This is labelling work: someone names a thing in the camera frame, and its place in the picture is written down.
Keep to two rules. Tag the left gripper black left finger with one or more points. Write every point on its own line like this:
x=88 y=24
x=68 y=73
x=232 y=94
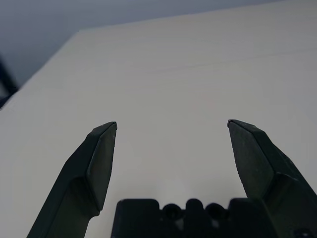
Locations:
x=99 y=161

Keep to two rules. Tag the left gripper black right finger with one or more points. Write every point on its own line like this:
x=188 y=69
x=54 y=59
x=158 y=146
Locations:
x=255 y=161

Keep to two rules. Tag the beige side table black frame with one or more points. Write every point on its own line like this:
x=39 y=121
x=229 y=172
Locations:
x=6 y=86

